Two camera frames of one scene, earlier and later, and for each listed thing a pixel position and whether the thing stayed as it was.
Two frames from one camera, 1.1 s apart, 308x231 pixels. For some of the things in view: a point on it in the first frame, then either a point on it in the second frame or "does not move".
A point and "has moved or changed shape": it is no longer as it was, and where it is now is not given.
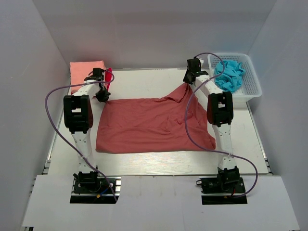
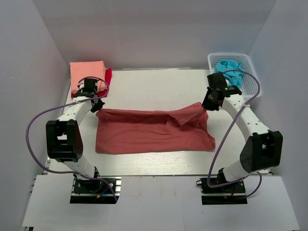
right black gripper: (186, 79) → (206, 105)
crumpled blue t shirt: (231, 79) does not move
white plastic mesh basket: (250, 88) does not move
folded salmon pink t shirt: (80, 70) does not move
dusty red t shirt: (153, 124) has moved or changed shape
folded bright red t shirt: (108, 77) does not move
